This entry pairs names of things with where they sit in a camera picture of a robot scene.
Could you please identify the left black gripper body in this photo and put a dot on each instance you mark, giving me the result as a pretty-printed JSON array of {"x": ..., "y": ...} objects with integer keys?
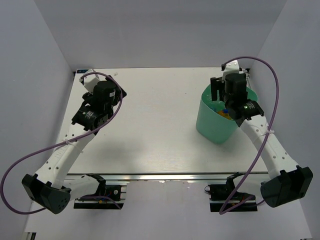
[{"x": 87, "y": 97}]

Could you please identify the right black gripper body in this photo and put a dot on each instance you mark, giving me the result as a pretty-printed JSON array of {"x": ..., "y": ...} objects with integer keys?
[{"x": 226, "y": 102}]

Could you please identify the orange juice bottle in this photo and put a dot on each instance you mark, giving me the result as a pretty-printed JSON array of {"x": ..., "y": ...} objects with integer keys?
[{"x": 224, "y": 113}]

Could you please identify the green plastic bin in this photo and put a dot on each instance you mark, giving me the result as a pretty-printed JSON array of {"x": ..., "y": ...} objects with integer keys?
[{"x": 211, "y": 125}]

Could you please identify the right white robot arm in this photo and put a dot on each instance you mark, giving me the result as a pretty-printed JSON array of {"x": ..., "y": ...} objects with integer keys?
[{"x": 288, "y": 181}]

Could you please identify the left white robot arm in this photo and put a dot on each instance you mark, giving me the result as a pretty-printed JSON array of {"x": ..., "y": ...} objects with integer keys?
[{"x": 49, "y": 187}]

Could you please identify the left blue table sticker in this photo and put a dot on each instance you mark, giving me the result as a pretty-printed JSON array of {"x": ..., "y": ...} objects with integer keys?
[{"x": 81, "y": 71}]

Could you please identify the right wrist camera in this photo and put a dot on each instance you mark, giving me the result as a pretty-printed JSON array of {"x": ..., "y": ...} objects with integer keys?
[{"x": 230, "y": 68}]

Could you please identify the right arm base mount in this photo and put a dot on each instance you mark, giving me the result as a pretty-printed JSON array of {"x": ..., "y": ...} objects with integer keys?
[{"x": 218, "y": 193}]

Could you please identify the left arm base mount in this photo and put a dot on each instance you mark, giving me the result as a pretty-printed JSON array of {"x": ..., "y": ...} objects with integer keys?
[{"x": 108, "y": 196}]

